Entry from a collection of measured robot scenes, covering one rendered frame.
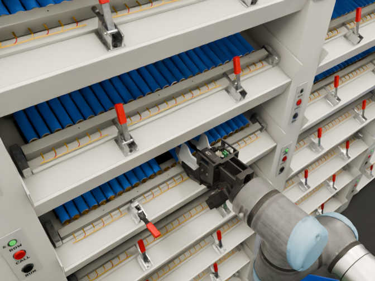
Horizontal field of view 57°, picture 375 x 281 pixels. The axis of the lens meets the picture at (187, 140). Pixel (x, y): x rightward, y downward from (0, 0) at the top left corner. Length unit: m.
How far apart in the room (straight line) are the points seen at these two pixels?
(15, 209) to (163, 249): 0.48
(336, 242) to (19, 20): 0.69
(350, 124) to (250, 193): 0.84
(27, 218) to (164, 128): 0.28
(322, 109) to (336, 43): 0.21
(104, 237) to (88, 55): 0.40
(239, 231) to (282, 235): 0.61
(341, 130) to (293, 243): 0.83
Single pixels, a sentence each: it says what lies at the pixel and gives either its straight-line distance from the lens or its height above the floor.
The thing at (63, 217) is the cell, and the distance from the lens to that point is 0.75.
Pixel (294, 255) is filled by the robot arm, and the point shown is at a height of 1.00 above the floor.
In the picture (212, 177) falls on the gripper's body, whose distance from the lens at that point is 0.72.
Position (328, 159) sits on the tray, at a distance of 1.55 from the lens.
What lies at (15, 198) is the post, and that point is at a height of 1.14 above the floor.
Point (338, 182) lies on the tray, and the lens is 1.78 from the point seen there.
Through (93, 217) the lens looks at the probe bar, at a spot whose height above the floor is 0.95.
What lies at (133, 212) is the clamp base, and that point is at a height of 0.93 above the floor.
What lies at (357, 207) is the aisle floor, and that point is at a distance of 2.15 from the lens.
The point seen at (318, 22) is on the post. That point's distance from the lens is 0.84.
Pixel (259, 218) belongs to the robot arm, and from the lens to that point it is 0.66.
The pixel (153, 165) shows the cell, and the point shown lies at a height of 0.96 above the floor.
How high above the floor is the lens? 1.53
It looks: 41 degrees down
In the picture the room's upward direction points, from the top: straight up
